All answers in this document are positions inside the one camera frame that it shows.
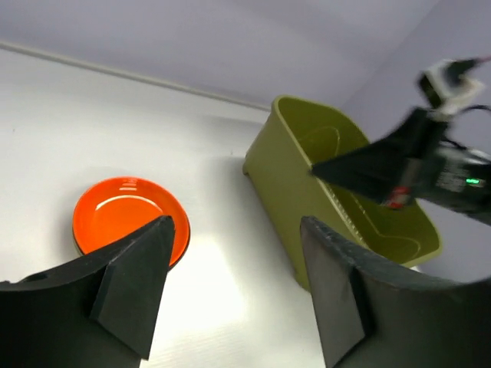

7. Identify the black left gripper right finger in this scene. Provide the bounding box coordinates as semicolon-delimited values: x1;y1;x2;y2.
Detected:
300;217;490;367

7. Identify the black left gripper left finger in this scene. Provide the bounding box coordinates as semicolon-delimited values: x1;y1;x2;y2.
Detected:
1;216;175;367

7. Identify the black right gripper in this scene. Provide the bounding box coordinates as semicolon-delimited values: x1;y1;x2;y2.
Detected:
310;120;490;225

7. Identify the orange rimmed black plate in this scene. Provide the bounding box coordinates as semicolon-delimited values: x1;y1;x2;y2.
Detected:
71;176;191;268

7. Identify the olive green dish rack tub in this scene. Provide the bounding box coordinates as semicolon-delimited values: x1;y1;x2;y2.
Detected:
242;95;442;290

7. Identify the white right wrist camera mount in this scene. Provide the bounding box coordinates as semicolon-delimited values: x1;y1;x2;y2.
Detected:
417;57;488;120

